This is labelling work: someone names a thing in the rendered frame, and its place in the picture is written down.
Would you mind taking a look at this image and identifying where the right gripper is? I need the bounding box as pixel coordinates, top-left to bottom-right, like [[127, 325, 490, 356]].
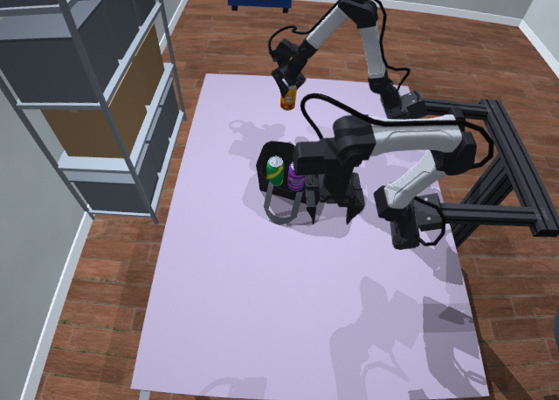
[[271, 64, 306, 99]]

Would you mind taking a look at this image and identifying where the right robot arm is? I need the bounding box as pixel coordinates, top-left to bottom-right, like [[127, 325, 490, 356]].
[[269, 0, 407, 120]]

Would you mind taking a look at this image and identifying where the green and yellow drink can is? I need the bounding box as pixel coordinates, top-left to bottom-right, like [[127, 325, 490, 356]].
[[266, 156, 285, 186]]

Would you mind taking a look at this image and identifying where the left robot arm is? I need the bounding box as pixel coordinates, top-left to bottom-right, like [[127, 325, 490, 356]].
[[293, 115, 477, 247]]

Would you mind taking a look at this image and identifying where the yellow and red drink can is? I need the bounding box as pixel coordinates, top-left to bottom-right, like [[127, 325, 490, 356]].
[[280, 82, 297, 111]]

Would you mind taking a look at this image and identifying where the purple drink can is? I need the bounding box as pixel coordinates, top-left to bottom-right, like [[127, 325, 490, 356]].
[[287, 162, 305, 190]]

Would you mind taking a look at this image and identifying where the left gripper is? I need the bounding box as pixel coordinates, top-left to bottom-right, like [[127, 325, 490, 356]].
[[304, 169, 365, 224]]

